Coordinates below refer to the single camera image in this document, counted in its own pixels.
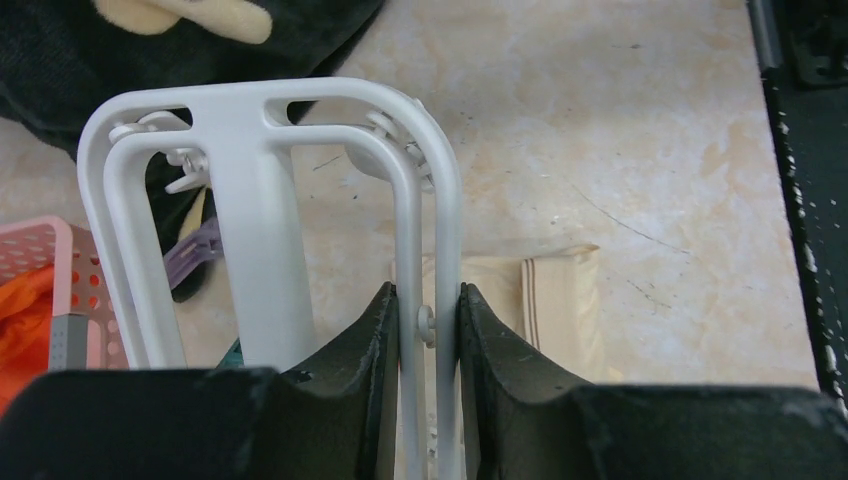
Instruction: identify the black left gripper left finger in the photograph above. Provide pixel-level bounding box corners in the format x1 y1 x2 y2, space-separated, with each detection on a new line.
1 284 399 479

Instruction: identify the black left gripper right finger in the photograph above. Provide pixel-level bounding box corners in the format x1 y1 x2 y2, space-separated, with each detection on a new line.
458 284 847 479

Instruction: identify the cream boxer underwear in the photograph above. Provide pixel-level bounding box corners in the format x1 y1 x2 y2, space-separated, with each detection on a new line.
390 243 624 386

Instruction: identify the white plastic clip hanger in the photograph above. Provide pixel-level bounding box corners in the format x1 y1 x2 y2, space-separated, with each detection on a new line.
77 77 462 479

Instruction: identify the green clothes peg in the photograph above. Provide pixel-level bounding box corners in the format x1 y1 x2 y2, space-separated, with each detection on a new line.
217 338 244 369

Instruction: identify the purple clothes peg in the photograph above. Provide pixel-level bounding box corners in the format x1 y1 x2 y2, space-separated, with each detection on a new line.
163 217 224 290

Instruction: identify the pink plastic basket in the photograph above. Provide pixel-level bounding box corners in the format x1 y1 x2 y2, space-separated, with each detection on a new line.
1 215 129 370

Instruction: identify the orange garment in basket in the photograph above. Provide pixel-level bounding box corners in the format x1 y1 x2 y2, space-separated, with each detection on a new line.
1 265 54 411

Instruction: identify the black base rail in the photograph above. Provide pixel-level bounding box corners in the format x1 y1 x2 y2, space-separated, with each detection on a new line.
748 1 847 404

